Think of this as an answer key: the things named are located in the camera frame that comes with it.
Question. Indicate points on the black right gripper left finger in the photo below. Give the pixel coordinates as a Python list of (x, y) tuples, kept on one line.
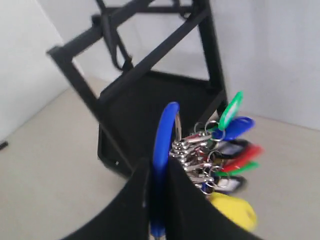
[(127, 216)]

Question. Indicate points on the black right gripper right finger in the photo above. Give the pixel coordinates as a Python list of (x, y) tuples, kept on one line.
[(190, 216)]

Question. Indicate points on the colourful key tag bunch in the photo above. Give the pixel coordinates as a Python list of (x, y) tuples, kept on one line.
[(212, 157)]

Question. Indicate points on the black metal shelf rack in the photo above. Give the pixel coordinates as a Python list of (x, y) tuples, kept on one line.
[(129, 109)]

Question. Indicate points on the black metal S hook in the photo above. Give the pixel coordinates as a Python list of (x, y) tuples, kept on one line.
[(112, 39)]

